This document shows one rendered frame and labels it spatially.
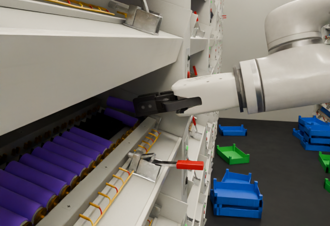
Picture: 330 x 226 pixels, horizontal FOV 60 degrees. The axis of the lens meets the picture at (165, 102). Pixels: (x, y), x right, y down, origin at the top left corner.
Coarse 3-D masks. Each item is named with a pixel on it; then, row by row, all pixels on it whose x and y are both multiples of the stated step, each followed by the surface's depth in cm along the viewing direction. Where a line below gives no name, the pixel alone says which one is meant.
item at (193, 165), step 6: (150, 162) 38; (156, 162) 38; (162, 162) 38; (168, 162) 38; (174, 162) 38; (180, 162) 38; (186, 162) 38; (192, 162) 38; (198, 162) 38; (180, 168) 37; (186, 168) 37; (192, 168) 37; (198, 168) 37
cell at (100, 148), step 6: (66, 132) 39; (66, 138) 39; (72, 138) 39; (78, 138) 39; (84, 138) 39; (84, 144) 38; (90, 144) 38; (96, 144) 39; (96, 150) 38; (102, 150) 38
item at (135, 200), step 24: (120, 96) 57; (168, 120) 56; (168, 144) 51; (0, 168) 31; (168, 168) 45; (120, 192) 34; (144, 192) 35; (96, 216) 29; (120, 216) 30; (144, 216) 31
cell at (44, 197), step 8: (0, 176) 27; (8, 176) 27; (16, 176) 28; (0, 184) 27; (8, 184) 27; (16, 184) 27; (24, 184) 27; (32, 184) 27; (16, 192) 27; (24, 192) 27; (32, 192) 27; (40, 192) 27; (48, 192) 27; (40, 200) 26; (48, 200) 26
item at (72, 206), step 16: (144, 128) 48; (128, 144) 41; (112, 160) 35; (96, 176) 31; (112, 176) 35; (128, 176) 36; (80, 192) 28; (96, 192) 30; (64, 208) 25; (80, 208) 26; (48, 224) 23; (64, 224) 24
